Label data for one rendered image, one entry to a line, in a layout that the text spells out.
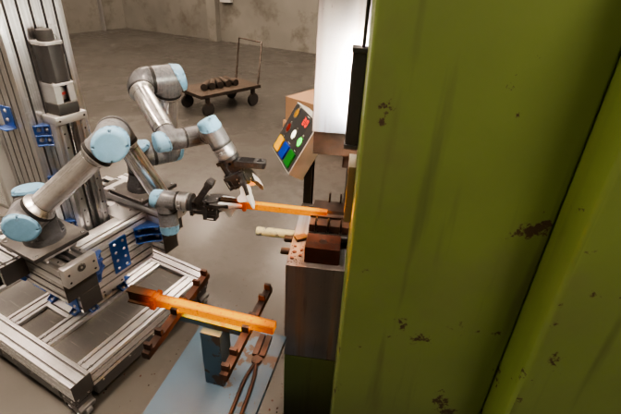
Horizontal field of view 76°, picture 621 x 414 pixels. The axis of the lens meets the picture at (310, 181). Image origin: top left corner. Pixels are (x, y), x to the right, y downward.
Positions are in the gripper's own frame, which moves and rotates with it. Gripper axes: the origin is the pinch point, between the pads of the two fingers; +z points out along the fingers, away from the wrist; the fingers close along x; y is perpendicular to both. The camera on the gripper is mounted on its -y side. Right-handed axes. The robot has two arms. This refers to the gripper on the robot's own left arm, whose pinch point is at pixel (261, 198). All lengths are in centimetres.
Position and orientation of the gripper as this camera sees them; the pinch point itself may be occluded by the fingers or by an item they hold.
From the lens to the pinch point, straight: 151.3
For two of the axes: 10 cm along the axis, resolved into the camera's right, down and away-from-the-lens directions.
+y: -8.9, 3.5, 3.0
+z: 4.5, 8.2, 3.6
